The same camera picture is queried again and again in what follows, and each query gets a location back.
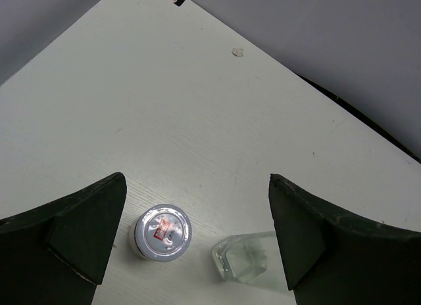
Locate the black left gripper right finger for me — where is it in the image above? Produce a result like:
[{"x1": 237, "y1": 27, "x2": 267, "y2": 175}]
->
[{"x1": 268, "y1": 174, "x2": 420, "y2": 304}]

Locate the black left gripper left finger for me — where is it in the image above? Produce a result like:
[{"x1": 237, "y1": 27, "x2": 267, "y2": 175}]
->
[{"x1": 1, "y1": 172, "x2": 127, "y2": 304}]

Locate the clear round glass oil bottle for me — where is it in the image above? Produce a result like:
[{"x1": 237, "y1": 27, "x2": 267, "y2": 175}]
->
[{"x1": 212, "y1": 231, "x2": 289, "y2": 294}]

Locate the small jar with white lid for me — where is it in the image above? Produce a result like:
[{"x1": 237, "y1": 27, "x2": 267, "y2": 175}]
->
[{"x1": 128, "y1": 204, "x2": 192, "y2": 262}]

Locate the torn tape scrap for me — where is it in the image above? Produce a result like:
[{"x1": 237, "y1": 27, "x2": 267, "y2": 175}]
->
[{"x1": 232, "y1": 48, "x2": 243, "y2": 57}]

